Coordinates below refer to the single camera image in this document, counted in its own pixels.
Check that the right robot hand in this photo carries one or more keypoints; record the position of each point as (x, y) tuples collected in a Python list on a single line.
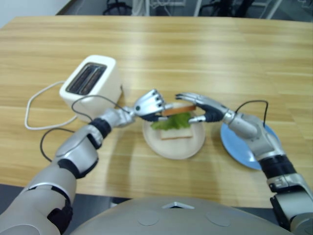
[(210, 107)]

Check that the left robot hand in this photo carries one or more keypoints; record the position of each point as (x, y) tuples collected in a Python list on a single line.
[(148, 104)]

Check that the bread slice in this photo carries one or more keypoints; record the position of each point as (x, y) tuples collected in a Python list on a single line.
[(179, 110), (176, 134)]

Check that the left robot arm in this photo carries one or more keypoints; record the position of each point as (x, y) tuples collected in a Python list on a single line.
[(68, 166)]

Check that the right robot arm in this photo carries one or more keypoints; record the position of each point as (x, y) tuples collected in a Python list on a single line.
[(269, 151)]

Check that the green lettuce leaf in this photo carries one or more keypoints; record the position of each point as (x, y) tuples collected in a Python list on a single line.
[(173, 121)]

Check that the blue plate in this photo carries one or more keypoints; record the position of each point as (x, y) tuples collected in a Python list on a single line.
[(234, 144)]

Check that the cream plate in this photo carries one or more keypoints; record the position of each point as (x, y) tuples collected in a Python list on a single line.
[(174, 147)]

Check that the cream toaster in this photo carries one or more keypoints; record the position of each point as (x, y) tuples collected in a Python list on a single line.
[(90, 85)]

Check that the robot body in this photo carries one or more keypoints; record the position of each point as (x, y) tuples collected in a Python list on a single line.
[(176, 218)]

